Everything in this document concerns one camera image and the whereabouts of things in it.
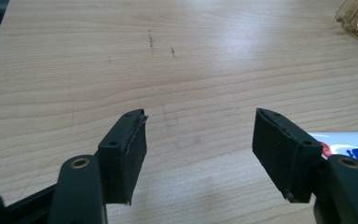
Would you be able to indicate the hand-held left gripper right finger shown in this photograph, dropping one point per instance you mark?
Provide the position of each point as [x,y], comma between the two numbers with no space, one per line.
[282,152]

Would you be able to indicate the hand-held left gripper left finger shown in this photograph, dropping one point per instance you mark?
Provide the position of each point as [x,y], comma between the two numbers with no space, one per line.
[127,155]

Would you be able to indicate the white toothpaste tube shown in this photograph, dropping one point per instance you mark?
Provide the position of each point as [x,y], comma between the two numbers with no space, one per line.
[351,147]

